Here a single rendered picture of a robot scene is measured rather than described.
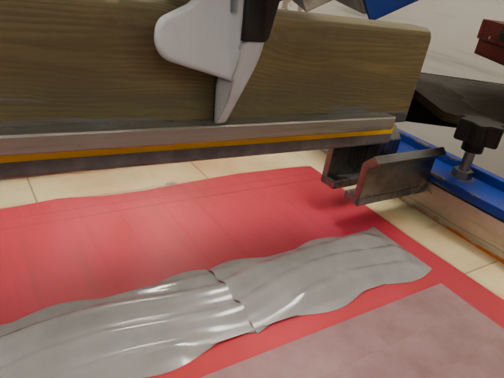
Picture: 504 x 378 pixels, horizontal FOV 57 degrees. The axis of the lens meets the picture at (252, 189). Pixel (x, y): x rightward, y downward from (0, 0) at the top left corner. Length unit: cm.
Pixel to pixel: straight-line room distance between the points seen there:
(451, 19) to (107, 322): 245
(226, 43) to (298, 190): 26
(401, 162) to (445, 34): 220
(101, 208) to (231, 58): 21
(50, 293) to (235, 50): 20
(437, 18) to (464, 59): 27
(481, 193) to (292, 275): 22
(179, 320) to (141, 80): 15
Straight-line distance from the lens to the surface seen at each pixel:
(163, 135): 26
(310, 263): 37
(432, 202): 50
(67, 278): 34
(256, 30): 26
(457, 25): 260
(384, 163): 42
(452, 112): 101
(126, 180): 47
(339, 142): 38
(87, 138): 25
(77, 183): 46
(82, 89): 26
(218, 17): 26
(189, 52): 25
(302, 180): 51
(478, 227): 48
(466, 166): 50
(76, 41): 25
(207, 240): 38
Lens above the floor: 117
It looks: 27 degrees down
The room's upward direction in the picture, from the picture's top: 9 degrees clockwise
